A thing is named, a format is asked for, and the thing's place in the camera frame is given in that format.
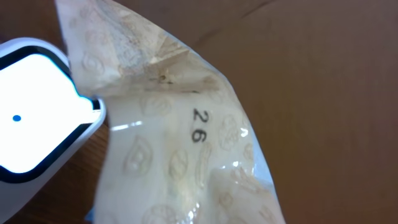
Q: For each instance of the beige cookie snack bag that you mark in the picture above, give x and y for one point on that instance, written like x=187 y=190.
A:
x=181 y=148

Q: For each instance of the white barcode scanner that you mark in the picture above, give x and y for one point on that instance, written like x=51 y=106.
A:
x=44 y=120

